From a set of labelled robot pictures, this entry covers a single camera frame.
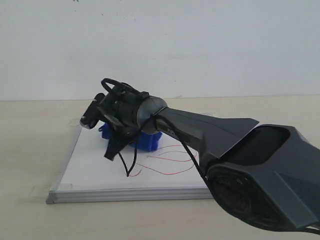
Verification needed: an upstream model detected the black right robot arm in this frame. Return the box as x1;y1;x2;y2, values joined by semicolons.
89;79;320;234

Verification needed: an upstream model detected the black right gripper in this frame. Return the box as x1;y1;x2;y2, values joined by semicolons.
97;109;138;161

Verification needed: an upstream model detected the blue microfibre cloth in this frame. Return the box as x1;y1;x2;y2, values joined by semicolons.
98;123;162;152

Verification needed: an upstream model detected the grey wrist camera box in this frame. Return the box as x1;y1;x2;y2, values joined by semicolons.
79;93;105;130

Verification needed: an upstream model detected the clear tape far-left corner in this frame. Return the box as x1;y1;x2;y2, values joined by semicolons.
68;118;80;127

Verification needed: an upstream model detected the white aluminium-framed whiteboard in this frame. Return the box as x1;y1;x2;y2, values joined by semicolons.
46;127;212;205

